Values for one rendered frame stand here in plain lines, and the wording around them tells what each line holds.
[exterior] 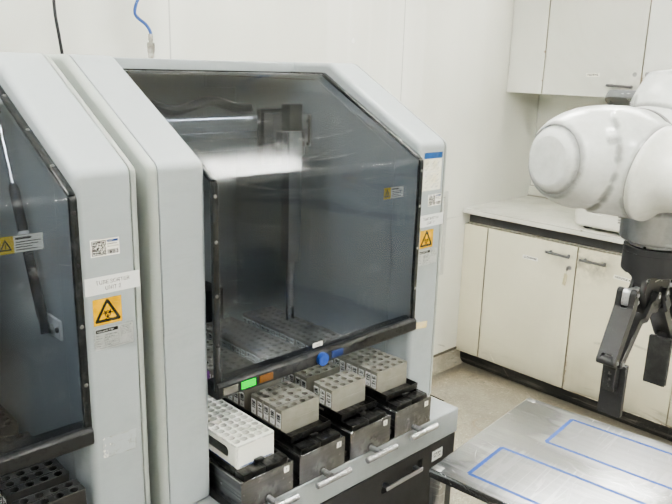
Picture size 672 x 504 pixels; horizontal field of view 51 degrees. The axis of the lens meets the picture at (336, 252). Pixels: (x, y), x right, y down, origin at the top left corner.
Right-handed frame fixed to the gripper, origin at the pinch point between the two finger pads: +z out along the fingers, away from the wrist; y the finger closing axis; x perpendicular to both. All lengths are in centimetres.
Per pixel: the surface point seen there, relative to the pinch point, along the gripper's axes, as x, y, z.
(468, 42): 186, 211, -54
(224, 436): 76, -14, 34
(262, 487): 66, -11, 42
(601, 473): 19, 39, 38
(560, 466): 26, 35, 38
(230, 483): 70, -17, 41
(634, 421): 84, 224, 118
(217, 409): 86, -9, 34
